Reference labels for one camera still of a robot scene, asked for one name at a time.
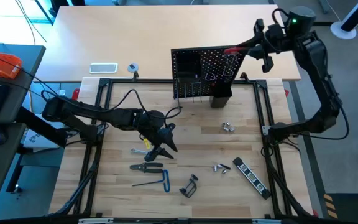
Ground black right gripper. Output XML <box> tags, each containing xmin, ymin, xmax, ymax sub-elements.
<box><xmin>236</xmin><ymin>17</ymin><xmax>288</xmax><ymax>75</ymax></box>

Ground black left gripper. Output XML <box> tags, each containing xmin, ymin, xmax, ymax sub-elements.
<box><xmin>144</xmin><ymin>122</ymin><xmax>179</xmax><ymax>162</ymax></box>

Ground black wire stripper pliers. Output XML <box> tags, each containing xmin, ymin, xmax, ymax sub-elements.
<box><xmin>129</xmin><ymin>162</ymin><xmax>164</xmax><ymax>174</ymax></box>

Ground black screw clamp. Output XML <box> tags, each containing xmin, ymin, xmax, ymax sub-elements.
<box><xmin>179</xmin><ymin>174</ymin><xmax>199</xmax><ymax>198</ymax></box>

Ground black metal peg board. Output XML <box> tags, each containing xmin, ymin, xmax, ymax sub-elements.
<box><xmin>170</xmin><ymin>45</ymin><xmax>250</xmax><ymax>110</ymax></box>

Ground black tool holder cup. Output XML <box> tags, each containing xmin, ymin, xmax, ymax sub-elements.
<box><xmin>209</xmin><ymin>79</ymin><xmax>233</xmax><ymax>109</ymax></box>

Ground black storage bin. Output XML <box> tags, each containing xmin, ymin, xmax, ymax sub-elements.
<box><xmin>175</xmin><ymin>52</ymin><xmax>203</xmax><ymax>80</ymax></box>

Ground white floor stand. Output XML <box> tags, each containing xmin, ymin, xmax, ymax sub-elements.
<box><xmin>329</xmin><ymin>0</ymin><xmax>358</xmax><ymax>40</ymax></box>

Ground black spirit level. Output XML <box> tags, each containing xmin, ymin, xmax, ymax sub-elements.
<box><xmin>232</xmin><ymin>156</ymin><xmax>272</xmax><ymax>200</ymax></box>

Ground white smartphone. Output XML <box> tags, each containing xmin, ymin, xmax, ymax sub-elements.
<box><xmin>89</xmin><ymin>62</ymin><xmax>119</xmax><ymax>75</ymax></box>

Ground light wooden table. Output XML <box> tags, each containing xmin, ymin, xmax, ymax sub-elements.
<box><xmin>35</xmin><ymin>4</ymin><xmax>301</xmax><ymax>83</ymax></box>

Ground white paper sheet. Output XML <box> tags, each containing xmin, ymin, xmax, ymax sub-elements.
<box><xmin>22</xmin><ymin>123</ymin><xmax>63</xmax><ymax>149</ymax></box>

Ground yellow black hazard tape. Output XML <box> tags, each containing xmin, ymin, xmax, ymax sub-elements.
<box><xmin>323</xmin><ymin>193</ymin><xmax>339</xmax><ymax>220</ymax></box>

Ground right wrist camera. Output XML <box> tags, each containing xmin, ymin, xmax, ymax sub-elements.
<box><xmin>268</xmin><ymin>23</ymin><xmax>286</xmax><ymax>40</ymax></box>

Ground chrome curved wire hook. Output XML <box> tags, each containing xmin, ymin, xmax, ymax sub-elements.
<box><xmin>223</xmin><ymin>54</ymin><xmax>238</xmax><ymax>76</ymax></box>

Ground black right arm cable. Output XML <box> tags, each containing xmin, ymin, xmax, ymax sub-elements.
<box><xmin>271</xmin><ymin>7</ymin><xmax>292</xmax><ymax>30</ymax></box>

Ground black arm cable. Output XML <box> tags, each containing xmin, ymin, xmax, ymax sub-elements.
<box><xmin>271</xmin><ymin>7</ymin><xmax>292</xmax><ymax>30</ymax></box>
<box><xmin>40</xmin><ymin>88</ymin><xmax>183</xmax><ymax>121</ymax></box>

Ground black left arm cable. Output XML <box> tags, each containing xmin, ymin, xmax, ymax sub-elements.
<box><xmin>40</xmin><ymin>88</ymin><xmax>183</xmax><ymax>121</ymax></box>

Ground black aluminium table frame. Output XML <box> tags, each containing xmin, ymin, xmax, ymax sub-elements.
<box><xmin>47</xmin><ymin>77</ymin><xmax>316</xmax><ymax>224</ymax></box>

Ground white bracket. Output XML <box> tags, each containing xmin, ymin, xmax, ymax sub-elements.
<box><xmin>251</xmin><ymin>218</ymin><xmax>288</xmax><ymax>224</ymax></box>
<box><xmin>78</xmin><ymin>217</ymin><xmax>115</xmax><ymax>224</ymax></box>

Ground black right elbow cable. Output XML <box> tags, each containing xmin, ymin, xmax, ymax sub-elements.
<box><xmin>301</xmin><ymin>102</ymin><xmax>351</xmax><ymax>141</ymax></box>

